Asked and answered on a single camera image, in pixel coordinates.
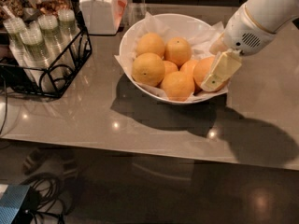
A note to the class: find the white lidded jar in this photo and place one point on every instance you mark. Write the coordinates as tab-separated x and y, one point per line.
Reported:
102	17

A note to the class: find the orange partly hidden right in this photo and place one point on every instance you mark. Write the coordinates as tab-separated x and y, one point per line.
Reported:
187	70

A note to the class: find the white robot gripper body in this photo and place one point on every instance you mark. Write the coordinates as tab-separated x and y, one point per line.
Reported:
244	32

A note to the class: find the white paper liner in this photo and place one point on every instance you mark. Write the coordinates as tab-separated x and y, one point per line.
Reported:
202	36

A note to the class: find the glass jar with granola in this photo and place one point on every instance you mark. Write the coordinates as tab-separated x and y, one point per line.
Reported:
14	6

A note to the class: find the blue grey box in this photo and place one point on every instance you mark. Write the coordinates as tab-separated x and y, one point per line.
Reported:
17	204

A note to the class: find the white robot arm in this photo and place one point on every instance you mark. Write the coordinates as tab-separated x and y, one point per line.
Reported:
282	12

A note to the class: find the stack of clear cups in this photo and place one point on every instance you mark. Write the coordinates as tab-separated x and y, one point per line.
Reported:
54	40
14	26
69	28
39	60

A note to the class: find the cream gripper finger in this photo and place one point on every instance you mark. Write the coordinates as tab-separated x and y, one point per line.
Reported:
222	69
218	45

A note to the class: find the white ceramic bowl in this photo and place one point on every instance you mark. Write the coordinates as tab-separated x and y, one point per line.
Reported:
149	25

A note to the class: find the small orange in middle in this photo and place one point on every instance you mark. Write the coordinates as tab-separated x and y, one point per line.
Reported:
170	67

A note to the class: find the black wire rack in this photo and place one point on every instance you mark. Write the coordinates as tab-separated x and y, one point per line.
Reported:
13	75

